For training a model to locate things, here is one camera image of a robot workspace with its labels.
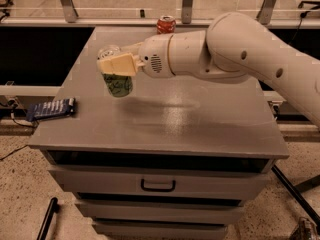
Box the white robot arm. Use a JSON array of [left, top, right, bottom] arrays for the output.
[[97, 12, 320, 126]]

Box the black floor bar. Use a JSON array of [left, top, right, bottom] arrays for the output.
[[36, 197, 59, 240]]

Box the metal railing frame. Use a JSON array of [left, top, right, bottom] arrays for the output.
[[1, 0, 317, 26]]

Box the black stand leg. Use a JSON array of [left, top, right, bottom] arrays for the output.
[[272, 165, 320, 233]]

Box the black cable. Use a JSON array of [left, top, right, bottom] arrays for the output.
[[0, 98, 39, 162]]

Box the black drawer handle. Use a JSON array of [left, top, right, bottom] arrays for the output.
[[140, 179, 176, 193]]

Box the grey drawer cabinet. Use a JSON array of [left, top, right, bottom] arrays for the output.
[[30, 27, 288, 240]]

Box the green soda can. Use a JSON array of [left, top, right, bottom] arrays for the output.
[[98, 45, 133, 98]]

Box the red cola can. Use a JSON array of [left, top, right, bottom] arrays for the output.
[[156, 15, 176, 34]]

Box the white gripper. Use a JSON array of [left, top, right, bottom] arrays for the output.
[[97, 34, 174, 78]]

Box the blue snack bag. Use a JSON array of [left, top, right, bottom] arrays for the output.
[[26, 98, 75, 122]]

